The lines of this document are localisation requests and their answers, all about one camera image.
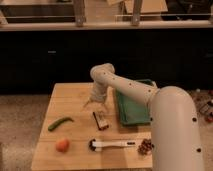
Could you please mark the dark rectangular eraser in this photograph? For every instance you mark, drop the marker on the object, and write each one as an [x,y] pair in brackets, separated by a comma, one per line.
[101,121]

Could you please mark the dark cabinet counter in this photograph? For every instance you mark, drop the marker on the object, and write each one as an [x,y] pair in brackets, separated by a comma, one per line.
[35,57]

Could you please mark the green plastic tray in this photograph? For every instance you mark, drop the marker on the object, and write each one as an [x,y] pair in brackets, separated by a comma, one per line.
[130,112]

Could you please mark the white black brush tool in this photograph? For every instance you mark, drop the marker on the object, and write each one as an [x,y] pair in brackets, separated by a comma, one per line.
[98,145]

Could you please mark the wooden table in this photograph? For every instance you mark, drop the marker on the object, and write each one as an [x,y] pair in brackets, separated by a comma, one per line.
[67,100]

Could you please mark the brown grape bunch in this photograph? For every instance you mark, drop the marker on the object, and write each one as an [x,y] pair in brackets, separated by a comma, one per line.
[145,147]

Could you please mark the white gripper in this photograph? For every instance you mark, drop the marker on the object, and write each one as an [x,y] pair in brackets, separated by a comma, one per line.
[98,94]

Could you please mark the orange round fruit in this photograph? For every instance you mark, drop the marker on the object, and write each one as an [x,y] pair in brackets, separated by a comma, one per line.
[62,145]

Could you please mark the green pea pod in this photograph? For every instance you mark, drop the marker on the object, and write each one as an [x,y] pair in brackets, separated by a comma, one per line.
[58,122]

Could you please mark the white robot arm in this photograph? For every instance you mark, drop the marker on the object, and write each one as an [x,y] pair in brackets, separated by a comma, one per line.
[176,142]

